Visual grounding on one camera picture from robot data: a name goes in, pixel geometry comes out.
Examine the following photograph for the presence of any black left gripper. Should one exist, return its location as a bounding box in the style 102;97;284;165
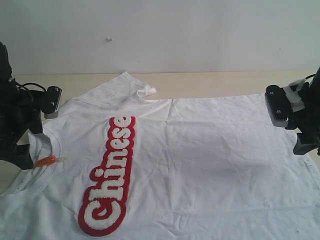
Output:
0;75;43;170

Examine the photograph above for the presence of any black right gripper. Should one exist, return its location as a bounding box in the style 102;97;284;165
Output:
285;82;320;156

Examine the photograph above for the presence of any white t-shirt red Chinese patch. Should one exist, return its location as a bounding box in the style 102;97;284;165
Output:
0;73;320;240

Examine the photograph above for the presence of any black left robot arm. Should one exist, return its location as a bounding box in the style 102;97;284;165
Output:
0;43;43;170

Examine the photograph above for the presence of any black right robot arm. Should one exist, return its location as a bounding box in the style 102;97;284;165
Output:
286;71;320;155

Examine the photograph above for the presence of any orange neck label tag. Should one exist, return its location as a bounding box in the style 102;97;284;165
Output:
33;155;68;169

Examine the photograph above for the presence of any right wrist camera black silver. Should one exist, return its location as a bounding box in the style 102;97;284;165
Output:
264;78;306;128

